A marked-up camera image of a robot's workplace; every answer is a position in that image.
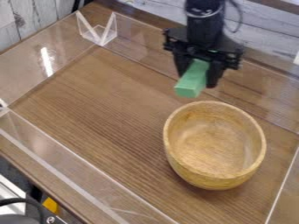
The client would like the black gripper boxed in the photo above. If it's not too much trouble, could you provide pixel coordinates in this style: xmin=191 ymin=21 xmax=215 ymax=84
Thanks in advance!
xmin=163 ymin=26 xmax=245 ymax=88

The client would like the green rectangular block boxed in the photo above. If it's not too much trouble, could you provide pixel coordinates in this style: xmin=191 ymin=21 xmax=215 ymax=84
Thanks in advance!
xmin=174 ymin=59 xmax=210 ymax=98

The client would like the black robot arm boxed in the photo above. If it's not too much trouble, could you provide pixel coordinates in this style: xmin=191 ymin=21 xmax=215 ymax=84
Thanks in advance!
xmin=163 ymin=0 xmax=245 ymax=88

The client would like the brown wooden bowl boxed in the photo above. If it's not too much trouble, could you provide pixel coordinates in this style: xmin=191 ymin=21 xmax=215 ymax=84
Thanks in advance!
xmin=163 ymin=101 xmax=267 ymax=191

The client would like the yellow and black device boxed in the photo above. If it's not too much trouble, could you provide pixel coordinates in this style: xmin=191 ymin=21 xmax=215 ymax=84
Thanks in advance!
xmin=26 ymin=185 xmax=82 ymax=224

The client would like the black cable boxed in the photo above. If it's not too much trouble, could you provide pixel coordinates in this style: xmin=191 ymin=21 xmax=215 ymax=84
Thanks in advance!
xmin=223 ymin=0 xmax=246 ymax=33

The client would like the clear acrylic corner bracket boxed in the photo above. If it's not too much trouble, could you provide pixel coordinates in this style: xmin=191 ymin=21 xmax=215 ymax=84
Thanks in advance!
xmin=75 ymin=11 xmax=118 ymax=46

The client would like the clear acrylic enclosure wall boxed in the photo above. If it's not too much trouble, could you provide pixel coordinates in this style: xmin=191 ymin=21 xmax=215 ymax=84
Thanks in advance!
xmin=0 ymin=99 xmax=179 ymax=224

